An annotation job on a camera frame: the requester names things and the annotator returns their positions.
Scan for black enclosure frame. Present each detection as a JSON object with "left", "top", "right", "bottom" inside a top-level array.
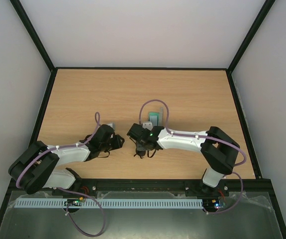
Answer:
[{"left": 0, "top": 0, "right": 286, "bottom": 239}]

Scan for metal front tray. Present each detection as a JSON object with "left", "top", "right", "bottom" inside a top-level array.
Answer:
[{"left": 0, "top": 192, "right": 282, "bottom": 239}]

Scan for blue cleaning cloth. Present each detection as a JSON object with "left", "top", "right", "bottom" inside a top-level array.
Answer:
[{"left": 150, "top": 115, "right": 158, "bottom": 126}]

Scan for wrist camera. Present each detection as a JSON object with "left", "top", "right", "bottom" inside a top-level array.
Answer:
[
  {"left": 107, "top": 122, "right": 115, "bottom": 130},
  {"left": 142, "top": 121, "right": 153, "bottom": 130}
]

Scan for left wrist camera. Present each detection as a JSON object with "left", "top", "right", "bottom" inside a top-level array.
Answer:
[{"left": 107, "top": 122, "right": 115, "bottom": 130}]

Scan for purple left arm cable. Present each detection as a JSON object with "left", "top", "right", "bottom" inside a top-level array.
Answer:
[{"left": 15, "top": 112, "right": 106, "bottom": 237}]

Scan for light blue slotted cable duct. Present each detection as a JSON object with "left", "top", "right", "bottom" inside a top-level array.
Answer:
[{"left": 14, "top": 198, "right": 203, "bottom": 209}]

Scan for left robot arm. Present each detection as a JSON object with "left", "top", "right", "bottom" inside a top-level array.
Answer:
[{"left": 8, "top": 124, "right": 124, "bottom": 194}]

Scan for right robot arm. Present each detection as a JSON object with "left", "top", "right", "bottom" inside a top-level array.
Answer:
[{"left": 127, "top": 123, "right": 242, "bottom": 195}]

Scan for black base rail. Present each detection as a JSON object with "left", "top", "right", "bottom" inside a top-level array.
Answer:
[{"left": 7, "top": 178, "right": 270, "bottom": 197}]

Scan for grey leather glasses case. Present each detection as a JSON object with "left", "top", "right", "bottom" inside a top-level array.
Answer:
[{"left": 148, "top": 107, "right": 164, "bottom": 126}]

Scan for black sunglasses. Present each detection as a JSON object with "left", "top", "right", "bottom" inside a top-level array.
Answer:
[{"left": 133, "top": 142, "right": 149, "bottom": 159}]

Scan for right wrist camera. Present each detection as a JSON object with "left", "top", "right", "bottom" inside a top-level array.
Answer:
[{"left": 142, "top": 121, "right": 153, "bottom": 130}]

